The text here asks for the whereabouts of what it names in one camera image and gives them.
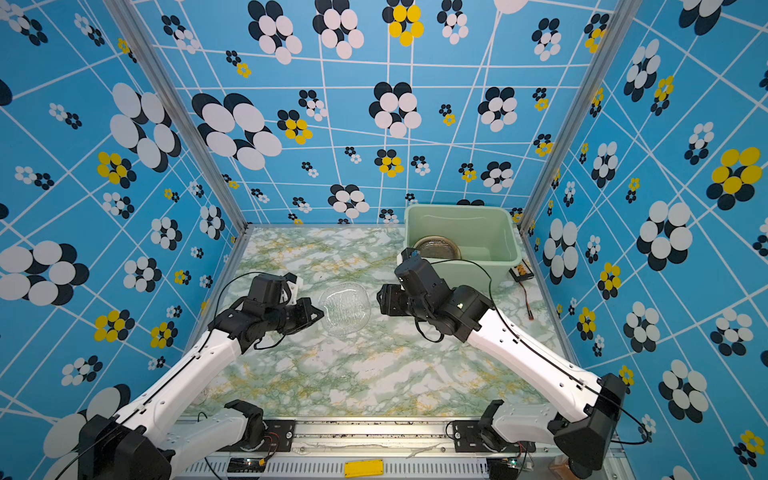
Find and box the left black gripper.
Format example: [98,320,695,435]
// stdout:
[267,295,328,333]

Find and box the clear ribbed glass plate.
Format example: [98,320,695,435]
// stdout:
[319,282,371,337]

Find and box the brownish clear glass plate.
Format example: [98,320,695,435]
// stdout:
[413,235,462,260]

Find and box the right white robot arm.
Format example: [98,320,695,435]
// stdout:
[377,248,627,479]

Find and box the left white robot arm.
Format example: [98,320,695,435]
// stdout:
[64,273,324,479]

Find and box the light green plastic bin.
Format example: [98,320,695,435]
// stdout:
[404,204,523,290]

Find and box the small black orange device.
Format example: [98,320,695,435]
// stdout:
[510,263,534,283]

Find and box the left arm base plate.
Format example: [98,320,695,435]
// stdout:
[219,418,297,453]

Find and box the aluminium front rail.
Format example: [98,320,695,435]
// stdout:
[128,415,636,480]

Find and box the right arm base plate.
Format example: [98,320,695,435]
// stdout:
[445,420,537,456]

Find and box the yellow tag on rail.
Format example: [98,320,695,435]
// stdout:
[343,459,384,479]

